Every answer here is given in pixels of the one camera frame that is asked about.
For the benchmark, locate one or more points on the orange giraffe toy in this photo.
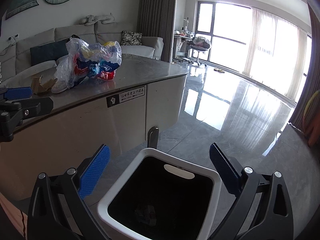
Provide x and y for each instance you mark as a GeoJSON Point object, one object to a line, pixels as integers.
{"type": "Point", "coordinates": [313, 130]}

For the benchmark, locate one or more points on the left wall painting panel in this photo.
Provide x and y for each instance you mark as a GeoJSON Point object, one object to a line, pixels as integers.
{"type": "Point", "coordinates": [23, 0]}

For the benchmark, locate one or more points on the grey plush toy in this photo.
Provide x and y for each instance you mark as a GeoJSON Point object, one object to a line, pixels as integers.
{"type": "Point", "coordinates": [91, 19]}

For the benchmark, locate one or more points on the office chair with clothes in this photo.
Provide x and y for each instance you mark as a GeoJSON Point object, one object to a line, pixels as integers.
{"type": "Point", "coordinates": [200, 44]}

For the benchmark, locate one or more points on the brown curtain right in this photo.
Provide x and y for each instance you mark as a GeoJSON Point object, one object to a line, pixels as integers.
{"type": "Point", "coordinates": [311, 83]}

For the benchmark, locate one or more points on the brown curtain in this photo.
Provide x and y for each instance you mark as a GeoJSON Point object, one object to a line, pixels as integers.
{"type": "Point", "coordinates": [311, 83]}
{"type": "Point", "coordinates": [157, 18]}

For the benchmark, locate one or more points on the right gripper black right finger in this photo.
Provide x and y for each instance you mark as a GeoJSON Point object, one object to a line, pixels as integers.
{"type": "Point", "coordinates": [228, 170]}

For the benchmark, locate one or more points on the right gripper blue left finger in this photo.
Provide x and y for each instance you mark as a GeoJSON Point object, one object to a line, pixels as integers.
{"type": "Point", "coordinates": [91, 169]}

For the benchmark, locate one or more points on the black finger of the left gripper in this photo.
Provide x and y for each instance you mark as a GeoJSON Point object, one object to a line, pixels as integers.
{"type": "Point", "coordinates": [36, 107]}

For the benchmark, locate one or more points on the brown curtain left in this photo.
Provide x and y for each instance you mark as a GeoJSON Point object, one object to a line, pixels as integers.
{"type": "Point", "coordinates": [157, 18]}

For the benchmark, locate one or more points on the floral cushion right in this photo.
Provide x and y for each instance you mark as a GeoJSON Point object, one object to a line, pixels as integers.
{"type": "Point", "coordinates": [130, 38]}

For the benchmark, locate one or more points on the dark teal cushion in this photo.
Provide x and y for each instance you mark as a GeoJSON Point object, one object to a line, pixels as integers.
{"type": "Point", "coordinates": [48, 52]}

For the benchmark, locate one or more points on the wall socket with cable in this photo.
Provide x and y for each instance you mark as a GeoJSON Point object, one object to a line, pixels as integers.
{"type": "Point", "coordinates": [6, 45]}

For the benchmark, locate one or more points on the black cabinet handle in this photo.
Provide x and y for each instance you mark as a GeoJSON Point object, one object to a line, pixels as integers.
{"type": "Point", "coordinates": [152, 138]}

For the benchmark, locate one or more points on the torn brown cardboard piece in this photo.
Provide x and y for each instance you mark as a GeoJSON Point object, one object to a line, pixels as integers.
{"type": "Point", "coordinates": [40, 87]}

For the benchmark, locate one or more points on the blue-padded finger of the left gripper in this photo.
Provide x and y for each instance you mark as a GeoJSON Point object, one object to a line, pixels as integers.
{"type": "Point", "coordinates": [18, 93]}

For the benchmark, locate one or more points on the colourful hula hoop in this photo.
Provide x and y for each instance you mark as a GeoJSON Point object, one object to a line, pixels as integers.
{"type": "Point", "coordinates": [309, 103]}

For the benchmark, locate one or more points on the bag of colourful trash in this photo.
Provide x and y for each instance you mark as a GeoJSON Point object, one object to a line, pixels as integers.
{"type": "Point", "coordinates": [93, 60]}

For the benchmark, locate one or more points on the small desk with items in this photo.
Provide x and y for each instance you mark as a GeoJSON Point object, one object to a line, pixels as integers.
{"type": "Point", "coordinates": [182, 38]}

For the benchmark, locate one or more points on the grey sectional sofa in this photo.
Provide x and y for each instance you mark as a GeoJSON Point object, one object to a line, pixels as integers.
{"type": "Point", "coordinates": [17, 66]}

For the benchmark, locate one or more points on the cabinet label sticker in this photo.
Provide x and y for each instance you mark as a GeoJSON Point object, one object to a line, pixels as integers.
{"type": "Point", "coordinates": [125, 96]}

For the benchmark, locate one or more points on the white sheer curtain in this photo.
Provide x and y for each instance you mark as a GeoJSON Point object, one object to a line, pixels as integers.
{"type": "Point", "coordinates": [277, 54]}

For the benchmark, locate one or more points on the white square trash bin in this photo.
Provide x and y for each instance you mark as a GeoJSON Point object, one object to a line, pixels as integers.
{"type": "Point", "coordinates": [160, 196]}

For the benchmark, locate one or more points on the slippers on floor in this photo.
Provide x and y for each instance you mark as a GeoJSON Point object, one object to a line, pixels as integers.
{"type": "Point", "coordinates": [219, 70]}

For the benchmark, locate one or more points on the clear plastic bag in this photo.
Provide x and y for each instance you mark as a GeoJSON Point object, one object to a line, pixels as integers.
{"type": "Point", "coordinates": [64, 71]}

